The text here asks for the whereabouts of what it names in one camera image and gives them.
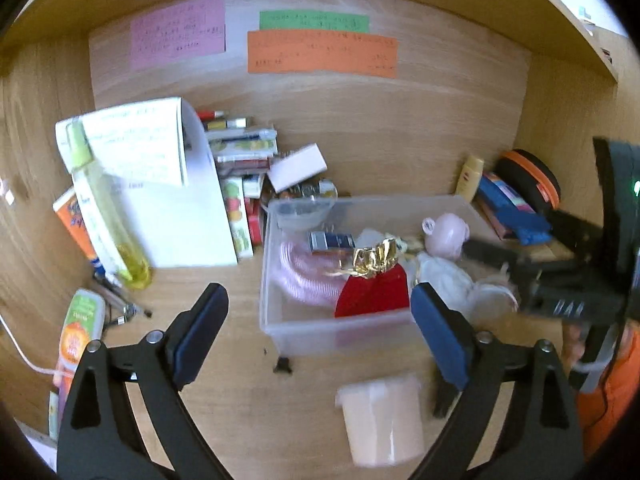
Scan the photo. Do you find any green paper note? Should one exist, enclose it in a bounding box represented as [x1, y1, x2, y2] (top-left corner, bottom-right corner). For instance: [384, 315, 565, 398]
[259, 10, 371, 32]

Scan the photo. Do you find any clear plastic bowl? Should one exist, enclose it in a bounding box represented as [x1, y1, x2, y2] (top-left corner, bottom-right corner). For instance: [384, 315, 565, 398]
[272, 199, 337, 232]

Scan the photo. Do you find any yellow green spray bottle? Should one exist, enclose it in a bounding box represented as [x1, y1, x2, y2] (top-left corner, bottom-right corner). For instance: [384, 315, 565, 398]
[65, 121, 153, 290]

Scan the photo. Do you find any blue patterned pouch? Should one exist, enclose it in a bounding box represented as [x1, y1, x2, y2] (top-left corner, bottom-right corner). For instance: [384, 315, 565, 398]
[475, 171, 553, 246]

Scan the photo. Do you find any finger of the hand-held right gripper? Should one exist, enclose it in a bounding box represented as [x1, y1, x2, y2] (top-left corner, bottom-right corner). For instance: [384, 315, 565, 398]
[462, 237, 540, 292]
[546, 208, 607, 262]

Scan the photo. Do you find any white cable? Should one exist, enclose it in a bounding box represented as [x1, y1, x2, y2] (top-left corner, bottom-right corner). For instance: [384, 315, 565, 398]
[0, 310, 66, 376]

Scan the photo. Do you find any wooden desktop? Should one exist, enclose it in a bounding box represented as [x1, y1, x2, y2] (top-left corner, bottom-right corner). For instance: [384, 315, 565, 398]
[0, 180, 601, 480]

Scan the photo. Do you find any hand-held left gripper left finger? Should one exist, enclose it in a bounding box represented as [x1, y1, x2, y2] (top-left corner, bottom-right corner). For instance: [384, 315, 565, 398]
[56, 282, 230, 480]

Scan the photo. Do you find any orange paper note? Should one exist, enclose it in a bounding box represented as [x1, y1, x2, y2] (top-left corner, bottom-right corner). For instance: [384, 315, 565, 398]
[246, 30, 399, 79]

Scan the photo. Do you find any person's right hand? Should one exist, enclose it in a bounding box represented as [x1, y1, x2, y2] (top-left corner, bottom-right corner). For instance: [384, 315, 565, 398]
[561, 325, 588, 376]

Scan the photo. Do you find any stack of snack packets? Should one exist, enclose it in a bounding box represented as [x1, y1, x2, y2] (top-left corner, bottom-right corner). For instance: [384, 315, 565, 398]
[195, 109, 280, 260]

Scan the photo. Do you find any small blue box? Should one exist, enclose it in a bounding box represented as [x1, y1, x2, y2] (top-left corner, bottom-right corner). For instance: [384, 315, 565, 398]
[308, 231, 356, 253]

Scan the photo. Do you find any pink coiled cable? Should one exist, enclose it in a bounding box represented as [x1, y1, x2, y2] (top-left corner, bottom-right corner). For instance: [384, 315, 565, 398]
[277, 240, 346, 307]

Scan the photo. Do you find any pink round jar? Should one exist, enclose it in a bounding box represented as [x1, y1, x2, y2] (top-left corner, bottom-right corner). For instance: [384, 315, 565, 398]
[422, 212, 471, 261]

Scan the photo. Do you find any clear plastic bin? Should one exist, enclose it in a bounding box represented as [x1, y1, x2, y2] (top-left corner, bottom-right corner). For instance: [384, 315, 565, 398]
[260, 195, 506, 357]

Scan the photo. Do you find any red pouch with gold top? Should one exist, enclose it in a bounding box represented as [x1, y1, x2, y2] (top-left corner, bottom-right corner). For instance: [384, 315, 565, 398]
[327, 240, 408, 318]

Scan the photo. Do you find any white cardboard box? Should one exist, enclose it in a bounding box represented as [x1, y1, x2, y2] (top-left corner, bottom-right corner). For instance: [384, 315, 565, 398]
[266, 143, 328, 193]

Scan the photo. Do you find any pink paper note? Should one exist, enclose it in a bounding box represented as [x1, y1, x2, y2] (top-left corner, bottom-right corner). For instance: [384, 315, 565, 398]
[130, 0, 227, 73]

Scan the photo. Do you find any slim pen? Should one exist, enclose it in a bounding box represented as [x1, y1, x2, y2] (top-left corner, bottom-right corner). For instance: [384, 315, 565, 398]
[94, 271, 153, 318]

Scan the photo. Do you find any black and orange case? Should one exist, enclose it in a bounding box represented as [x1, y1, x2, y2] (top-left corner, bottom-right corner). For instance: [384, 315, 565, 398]
[495, 149, 562, 216]

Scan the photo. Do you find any green orange packet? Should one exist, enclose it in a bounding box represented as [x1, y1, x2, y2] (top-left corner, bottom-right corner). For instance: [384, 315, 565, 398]
[57, 289, 107, 376]

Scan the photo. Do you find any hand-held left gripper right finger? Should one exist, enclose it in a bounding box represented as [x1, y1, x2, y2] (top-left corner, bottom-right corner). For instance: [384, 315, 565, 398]
[407, 282, 586, 480]

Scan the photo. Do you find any translucent plastic cup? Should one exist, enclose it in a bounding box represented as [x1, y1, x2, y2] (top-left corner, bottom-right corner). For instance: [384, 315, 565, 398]
[335, 374, 426, 468]

